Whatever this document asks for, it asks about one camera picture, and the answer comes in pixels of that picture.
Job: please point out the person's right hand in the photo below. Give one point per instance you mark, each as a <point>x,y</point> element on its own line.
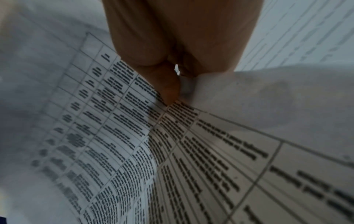
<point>179,32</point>

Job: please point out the printed document sheet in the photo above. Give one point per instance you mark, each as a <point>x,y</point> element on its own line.
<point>262,105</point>

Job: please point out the I.T. paper pile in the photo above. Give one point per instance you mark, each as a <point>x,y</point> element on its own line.
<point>298,32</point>

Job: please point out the unsorted paper stack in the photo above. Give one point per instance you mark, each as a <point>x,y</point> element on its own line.
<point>110,142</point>

